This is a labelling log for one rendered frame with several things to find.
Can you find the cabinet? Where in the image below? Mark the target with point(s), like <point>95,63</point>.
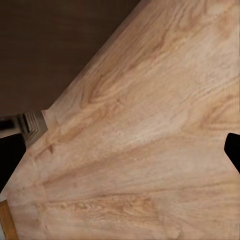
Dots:
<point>45,44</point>

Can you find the wood fireplace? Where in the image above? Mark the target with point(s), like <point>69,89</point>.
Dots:
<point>31,125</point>

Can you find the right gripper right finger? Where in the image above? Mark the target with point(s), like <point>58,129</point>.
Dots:
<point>232,149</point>

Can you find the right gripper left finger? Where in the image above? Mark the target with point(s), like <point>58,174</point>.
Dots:
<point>12,150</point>

